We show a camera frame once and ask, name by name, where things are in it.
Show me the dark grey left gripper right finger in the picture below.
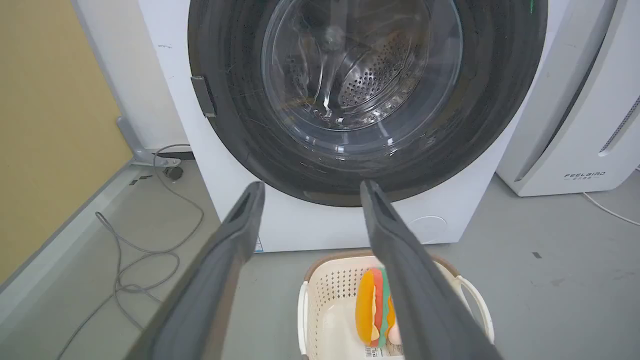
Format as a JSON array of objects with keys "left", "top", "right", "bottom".
[{"left": 360, "top": 180, "right": 503, "bottom": 360}]

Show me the grey door handle latch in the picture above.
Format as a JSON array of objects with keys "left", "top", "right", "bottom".
[{"left": 190, "top": 75, "right": 218, "bottom": 118}]

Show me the grey power cable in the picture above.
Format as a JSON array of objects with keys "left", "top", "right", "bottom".
[{"left": 56, "top": 144, "right": 205, "bottom": 360}]

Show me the white washing machine body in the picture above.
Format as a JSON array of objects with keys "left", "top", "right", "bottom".
[{"left": 138, "top": 0, "right": 571, "bottom": 253}]

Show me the round dark washing machine door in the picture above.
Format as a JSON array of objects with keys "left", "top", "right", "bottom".
[{"left": 187, "top": 0, "right": 549, "bottom": 208}]

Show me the cream plastic laundry basket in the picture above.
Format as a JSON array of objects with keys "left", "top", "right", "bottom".
[{"left": 297, "top": 250, "right": 496, "bottom": 360}]

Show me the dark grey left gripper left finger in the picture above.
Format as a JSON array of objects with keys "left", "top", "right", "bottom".
[{"left": 126, "top": 181, "right": 266, "bottom": 360}]

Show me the white air purifier appliance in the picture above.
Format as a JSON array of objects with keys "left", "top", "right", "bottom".
[{"left": 496, "top": 0, "right": 640, "bottom": 197}]

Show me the plush hamburger toy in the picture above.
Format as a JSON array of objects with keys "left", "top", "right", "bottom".
[{"left": 355, "top": 267, "right": 402, "bottom": 349}]

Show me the white thin cable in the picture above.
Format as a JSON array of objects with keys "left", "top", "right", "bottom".
[{"left": 582, "top": 192, "right": 640, "bottom": 227}]

